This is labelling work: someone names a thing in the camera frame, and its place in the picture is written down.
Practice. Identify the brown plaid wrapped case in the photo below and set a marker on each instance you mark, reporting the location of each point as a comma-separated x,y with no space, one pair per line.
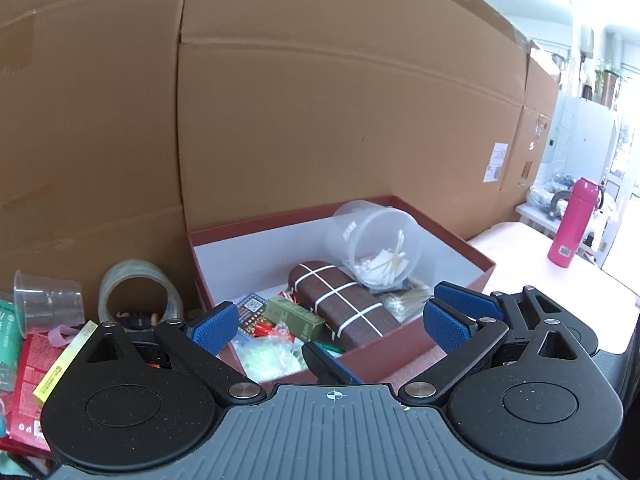
353,315

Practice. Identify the pink thermos bottle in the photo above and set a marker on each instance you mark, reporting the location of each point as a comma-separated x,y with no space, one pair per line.
584,199

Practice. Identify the olive green small box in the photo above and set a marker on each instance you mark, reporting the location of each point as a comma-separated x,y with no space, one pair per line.
302,323

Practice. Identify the pink small tape piece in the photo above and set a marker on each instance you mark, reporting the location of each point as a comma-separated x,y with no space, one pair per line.
62,335

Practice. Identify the colourful card packet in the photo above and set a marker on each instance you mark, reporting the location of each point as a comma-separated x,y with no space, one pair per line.
251,310

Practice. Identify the dark red storage box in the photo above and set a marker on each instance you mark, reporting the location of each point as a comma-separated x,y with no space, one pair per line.
317,254

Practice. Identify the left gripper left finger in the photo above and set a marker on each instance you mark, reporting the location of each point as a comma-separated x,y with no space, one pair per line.
215,329

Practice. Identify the plastic bottle blue cap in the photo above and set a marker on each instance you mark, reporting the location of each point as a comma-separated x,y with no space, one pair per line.
10,349

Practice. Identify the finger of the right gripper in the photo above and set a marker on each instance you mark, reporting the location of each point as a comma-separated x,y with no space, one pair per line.
327,369
468,302

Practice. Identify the clear container with swabs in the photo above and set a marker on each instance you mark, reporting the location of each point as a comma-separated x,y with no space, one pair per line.
380,245

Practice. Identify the clear plastic cup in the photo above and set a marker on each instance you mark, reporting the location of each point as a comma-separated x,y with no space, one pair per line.
41,303

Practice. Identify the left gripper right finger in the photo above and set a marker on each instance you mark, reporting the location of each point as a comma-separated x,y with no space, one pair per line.
446,326

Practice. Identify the white shipping label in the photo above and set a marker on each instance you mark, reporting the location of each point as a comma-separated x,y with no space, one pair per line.
496,162

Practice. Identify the yellow small box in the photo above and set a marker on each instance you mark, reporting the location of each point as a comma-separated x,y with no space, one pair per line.
62,363

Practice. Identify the clear packing tape roll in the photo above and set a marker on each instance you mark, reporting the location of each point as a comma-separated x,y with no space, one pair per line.
137,295

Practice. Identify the large red flat box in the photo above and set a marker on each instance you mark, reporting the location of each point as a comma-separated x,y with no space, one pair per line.
23,429

